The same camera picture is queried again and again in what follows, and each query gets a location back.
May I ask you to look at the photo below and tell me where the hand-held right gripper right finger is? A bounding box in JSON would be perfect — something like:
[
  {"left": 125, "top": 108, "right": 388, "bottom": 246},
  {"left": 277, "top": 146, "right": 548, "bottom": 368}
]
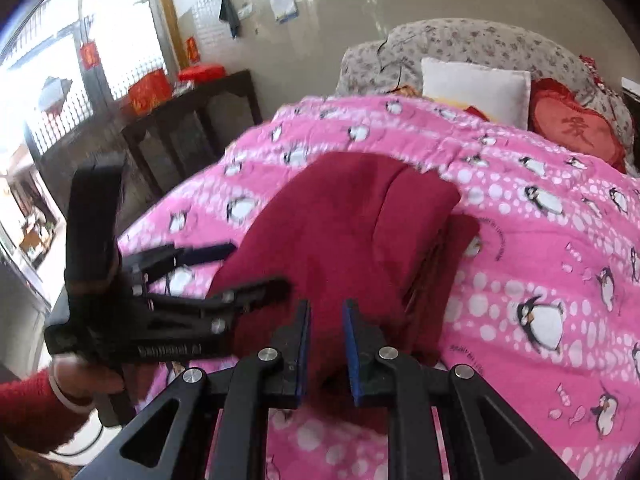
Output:
[{"left": 341, "top": 299, "right": 576, "bottom": 480}]

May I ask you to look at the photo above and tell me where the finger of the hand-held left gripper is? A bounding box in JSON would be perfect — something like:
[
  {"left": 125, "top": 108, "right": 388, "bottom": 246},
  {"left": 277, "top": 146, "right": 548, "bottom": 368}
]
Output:
[
  {"left": 125, "top": 242, "right": 237, "bottom": 282},
  {"left": 146, "top": 276, "right": 294, "bottom": 320}
]

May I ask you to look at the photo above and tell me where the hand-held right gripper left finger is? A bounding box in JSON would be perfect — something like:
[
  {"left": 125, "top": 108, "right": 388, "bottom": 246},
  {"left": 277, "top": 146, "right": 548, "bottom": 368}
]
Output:
[{"left": 74, "top": 299, "right": 313, "bottom": 480}]

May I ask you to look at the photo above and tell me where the dark red sweater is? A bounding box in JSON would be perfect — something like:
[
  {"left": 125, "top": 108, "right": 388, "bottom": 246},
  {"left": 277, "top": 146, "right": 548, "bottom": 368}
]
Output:
[{"left": 206, "top": 152, "right": 481, "bottom": 386}]

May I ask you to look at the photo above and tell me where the person's left forearm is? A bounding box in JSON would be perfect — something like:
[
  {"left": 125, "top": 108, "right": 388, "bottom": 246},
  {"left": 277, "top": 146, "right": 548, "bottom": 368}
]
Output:
[{"left": 0, "top": 365, "right": 101, "bottom": 456}]

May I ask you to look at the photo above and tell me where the person's left hand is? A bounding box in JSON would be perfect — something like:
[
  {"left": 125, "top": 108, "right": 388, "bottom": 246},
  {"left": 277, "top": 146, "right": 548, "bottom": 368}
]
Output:
[{"left": 51, "top": 354, "right": 127, "bottom": 398}]

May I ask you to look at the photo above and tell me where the dark wooden table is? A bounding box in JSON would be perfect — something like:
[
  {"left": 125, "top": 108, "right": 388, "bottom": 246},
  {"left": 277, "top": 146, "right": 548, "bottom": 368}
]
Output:
[{"left": 121, "top": 70, "right": 263, "bottom": 191}]

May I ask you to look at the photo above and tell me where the red gift box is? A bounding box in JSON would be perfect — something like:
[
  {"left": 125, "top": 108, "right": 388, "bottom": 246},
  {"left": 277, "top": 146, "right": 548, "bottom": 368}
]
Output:
[{"left": 127, "top": 70, "right": 171, "bottom": 113}]

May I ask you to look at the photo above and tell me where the flat red box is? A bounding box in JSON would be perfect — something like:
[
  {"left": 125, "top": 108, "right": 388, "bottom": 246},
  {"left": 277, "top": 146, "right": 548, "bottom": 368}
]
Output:
[{"left": 178, "top": 63, "right": 223, "bottom": 82}]

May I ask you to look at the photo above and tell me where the pink penguin print blanket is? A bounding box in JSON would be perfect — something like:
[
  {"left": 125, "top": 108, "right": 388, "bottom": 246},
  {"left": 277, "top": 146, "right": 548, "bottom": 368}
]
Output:
[{"left": 117, "top": 95, "right": 640, "bottom": 480}]

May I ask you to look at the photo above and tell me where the barred window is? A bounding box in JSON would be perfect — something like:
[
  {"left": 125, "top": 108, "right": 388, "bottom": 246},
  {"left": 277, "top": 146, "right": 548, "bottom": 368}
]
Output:
[{"left": 0, "top": 0, "right": 178, "bottom": 161}]

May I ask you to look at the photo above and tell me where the dark hanging cloth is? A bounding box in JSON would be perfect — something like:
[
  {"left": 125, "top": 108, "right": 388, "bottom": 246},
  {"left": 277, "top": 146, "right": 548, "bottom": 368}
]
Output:
[{"left": 218, "top": 0, "right": 242, "bottom": 40}]

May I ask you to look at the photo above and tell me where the white pillow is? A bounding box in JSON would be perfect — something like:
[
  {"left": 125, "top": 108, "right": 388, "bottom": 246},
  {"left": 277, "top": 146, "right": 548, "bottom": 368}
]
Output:
[{"left": 421, "top": 57, "right": 532, "bottom": 131}]

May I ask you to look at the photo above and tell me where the red heart-shaped pillow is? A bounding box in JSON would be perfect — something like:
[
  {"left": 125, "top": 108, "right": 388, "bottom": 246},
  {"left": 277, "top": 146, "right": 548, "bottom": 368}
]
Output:
[{"left": 529, "top": 78, "right": 628, "bottom": 173}]

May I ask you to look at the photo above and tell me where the grey floral quilt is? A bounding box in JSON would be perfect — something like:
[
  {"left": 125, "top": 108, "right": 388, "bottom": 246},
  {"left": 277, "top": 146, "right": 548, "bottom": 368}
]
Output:
[{"left": 336, "top": 19, "right": 636, "bottom": 131}]

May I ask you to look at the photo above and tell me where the dark furniture edge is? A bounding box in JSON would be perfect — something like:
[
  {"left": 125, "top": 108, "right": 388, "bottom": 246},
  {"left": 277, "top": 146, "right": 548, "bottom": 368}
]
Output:
[{"left": 620, "top": 77, "right": 640, "bottom": 111}]

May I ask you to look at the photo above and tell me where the white bracelet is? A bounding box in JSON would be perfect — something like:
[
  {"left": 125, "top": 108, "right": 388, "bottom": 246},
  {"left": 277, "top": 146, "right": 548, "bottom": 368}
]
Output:
[{"left": 51, "top": 360, "right": 95, "bottom": 415}]

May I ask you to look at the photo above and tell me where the black cable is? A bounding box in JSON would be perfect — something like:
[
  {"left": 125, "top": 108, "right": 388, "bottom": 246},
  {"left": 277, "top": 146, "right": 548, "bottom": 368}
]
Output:
[{"left": 377, "top": 35, "right": 407, "bottom": 92}]

